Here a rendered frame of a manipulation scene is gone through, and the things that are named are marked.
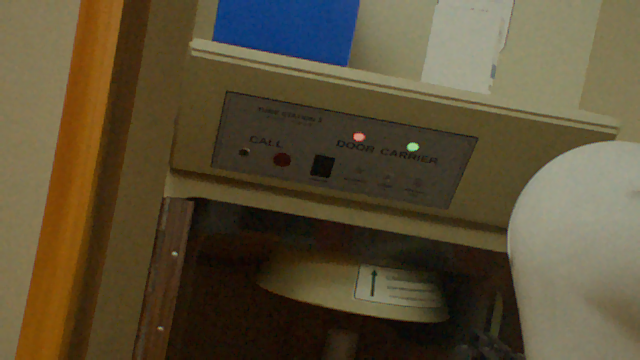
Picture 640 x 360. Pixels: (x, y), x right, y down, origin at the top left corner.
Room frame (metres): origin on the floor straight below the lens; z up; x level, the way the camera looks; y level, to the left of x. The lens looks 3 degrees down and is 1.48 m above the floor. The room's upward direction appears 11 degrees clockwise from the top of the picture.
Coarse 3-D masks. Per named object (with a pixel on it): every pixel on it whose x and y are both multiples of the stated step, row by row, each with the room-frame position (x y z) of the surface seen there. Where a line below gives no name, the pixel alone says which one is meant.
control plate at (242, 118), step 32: (256, 96) 0.99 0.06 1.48; (224, 128) 1.01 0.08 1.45; (256, 128) 1.01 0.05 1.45; (288, 128) 1.01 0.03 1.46; (320, 128) 1.01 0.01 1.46; (352, 128) 1.00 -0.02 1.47; (384, 128) 1.00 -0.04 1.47; (416, 128) 1.00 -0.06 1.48; (224, 160) 1.04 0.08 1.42; (256, 160) 1.03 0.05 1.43; (352, 160) 1.03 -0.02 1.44; (384, 160) 1.03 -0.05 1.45; (416, 160) 1.02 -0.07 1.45; (448, 160) 1.02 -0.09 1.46; (352, 192) 1.05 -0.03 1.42; (384, 192) 1.05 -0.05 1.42; (416, 192) 1.05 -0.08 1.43; (448, 192) 1.05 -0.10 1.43
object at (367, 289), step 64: (192, 256) 1.07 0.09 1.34; (256, 256) 1.07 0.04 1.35; (320, 256) 1.08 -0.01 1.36; (384, 256) 1.08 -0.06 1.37; (448, 256) 1.09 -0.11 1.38; (192, 320) 1.07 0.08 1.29; (256, 320) 1.07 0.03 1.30; (320, 320) 1.08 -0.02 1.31; (384, 320) 1.08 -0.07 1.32; (448, 320) 1.09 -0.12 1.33; (512, 320) 1.09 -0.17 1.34
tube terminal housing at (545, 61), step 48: (384, 0) 1.09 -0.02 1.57; (432, 0) 1.09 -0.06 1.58; (528, 0) 1.10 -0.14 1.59; (576, 0) 1.10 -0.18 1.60; (384, 48) 1.09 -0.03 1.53; (528, 48) 1.10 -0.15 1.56; (576, 48) 1.11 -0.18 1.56; (528, 96) 1.10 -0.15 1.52; (576, 96) 1.11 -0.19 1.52; (192, 192) 1.08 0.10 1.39; (240, 192) 1.08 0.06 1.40; (288, 192) 1.08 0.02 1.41; (480, 240) 1.10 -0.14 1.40
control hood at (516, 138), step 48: (192, 48) 0.96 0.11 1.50; (240, 48) 0.97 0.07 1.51; (192, 96) 0.99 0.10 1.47; (288, 96) 0.98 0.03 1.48; (336, 96) 0.98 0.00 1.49; (384, 96) 0.98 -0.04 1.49; (432, 96) 0.98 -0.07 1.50; (480, 96) 0.98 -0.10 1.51; (192, 144) 1.03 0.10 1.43; (480, 144) 1.01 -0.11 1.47; (528, 144) 1.01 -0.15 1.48; (576, 144) 1.00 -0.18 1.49; (336, 192) 1.06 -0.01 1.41; (480, 192) 1.05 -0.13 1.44
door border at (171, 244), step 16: (176, 208) 1.06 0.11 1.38; (192, 208) 1.06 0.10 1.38; (176, 224) 1.06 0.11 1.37; (160, 240) 1.06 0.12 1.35; (176, 240) 1.06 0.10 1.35; (160, 256) 1.06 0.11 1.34; (176, 256) 1.06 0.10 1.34; (160, 272) 1.06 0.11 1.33; (176, 272) 1.06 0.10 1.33; (160, 288) 1.06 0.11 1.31; (176, 288) 1.06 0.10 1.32; (144, 304) 1.06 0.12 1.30; (160, 304) 1.06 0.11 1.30; (144, 320) 1.06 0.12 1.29; (160, 320) 1.06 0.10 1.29; (144, 336) 1.06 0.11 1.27; (160, 336) 1.06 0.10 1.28; (144, 352) 1.06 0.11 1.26; (160, 352) 1.06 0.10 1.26
